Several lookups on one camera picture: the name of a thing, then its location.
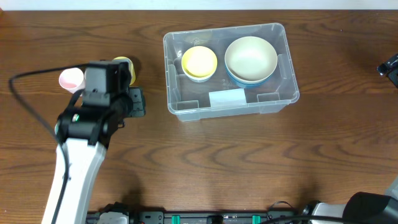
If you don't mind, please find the dark blue bowl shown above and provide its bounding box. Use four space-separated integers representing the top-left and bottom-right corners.
226 70 272 88
225 67 273 83

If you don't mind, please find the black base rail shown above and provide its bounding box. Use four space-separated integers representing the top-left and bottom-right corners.
86 210 297 224

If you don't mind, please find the light grey small bowl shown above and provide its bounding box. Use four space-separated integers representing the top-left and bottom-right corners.
186 73 213 83

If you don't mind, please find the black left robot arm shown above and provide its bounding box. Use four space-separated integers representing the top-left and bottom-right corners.
42 57 146 223

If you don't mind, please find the clear plastic storage bin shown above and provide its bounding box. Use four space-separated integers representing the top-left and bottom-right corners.
163 23 300 121

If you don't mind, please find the yellow small bowl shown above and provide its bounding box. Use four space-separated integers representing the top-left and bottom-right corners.
182 46 218 77

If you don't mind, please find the pink plastic cup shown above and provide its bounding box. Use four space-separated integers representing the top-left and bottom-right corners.
58 68 85 93

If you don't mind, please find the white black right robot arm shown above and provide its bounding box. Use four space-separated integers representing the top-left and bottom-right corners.
303 180 397 224

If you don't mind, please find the white small bowl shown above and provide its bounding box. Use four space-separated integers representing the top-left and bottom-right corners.
183 69 216 83

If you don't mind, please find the mint green plastic cup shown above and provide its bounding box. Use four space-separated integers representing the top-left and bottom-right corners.
54 122 59 135

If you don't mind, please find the large beige bowl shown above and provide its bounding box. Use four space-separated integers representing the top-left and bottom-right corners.
224 36 278 81

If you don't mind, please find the yellow plastic cup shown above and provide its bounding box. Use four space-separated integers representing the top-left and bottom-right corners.
114 57 136 86

